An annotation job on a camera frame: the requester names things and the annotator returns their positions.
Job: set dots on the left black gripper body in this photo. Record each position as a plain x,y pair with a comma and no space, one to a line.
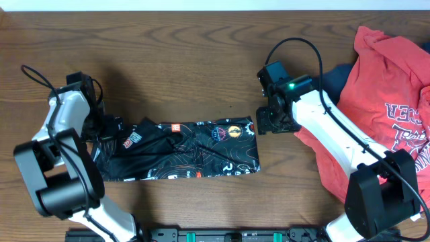
99,128

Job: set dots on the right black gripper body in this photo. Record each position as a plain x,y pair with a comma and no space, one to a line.
269,119

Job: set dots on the black orange-patterned jersey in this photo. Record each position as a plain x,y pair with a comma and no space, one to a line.
151,151

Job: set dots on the red printed t-shirt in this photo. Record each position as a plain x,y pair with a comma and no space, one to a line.
396,126

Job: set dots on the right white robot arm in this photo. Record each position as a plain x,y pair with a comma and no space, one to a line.
382,188

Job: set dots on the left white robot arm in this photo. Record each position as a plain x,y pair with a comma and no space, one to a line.
60,175

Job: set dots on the navy blue cloth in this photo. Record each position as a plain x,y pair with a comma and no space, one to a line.
390,70

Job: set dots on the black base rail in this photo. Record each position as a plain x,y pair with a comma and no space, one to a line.
292,234

